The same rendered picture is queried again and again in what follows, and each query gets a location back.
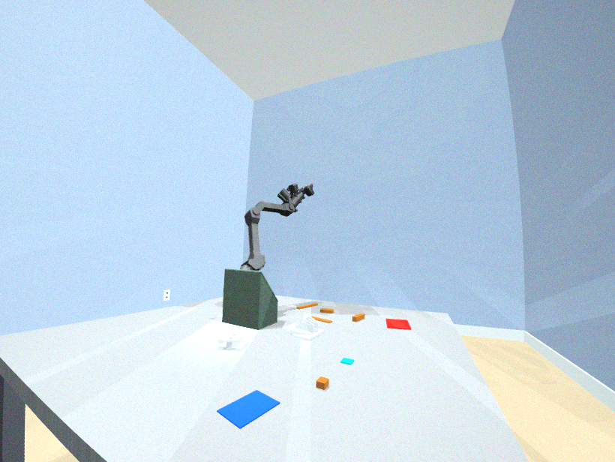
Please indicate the blue flat plate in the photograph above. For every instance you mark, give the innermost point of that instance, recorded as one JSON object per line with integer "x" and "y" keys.
{"x": 245, "y": 410}

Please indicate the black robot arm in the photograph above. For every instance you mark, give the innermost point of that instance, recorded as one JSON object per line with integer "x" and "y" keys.
{"x": 256, "y": 260}

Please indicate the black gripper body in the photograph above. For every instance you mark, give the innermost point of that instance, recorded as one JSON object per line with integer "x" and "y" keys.
{"x": 307, "y": 190}

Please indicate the red flat rectangular plate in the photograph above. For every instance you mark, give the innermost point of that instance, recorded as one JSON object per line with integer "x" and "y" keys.
{"x": 397, "y": 324}

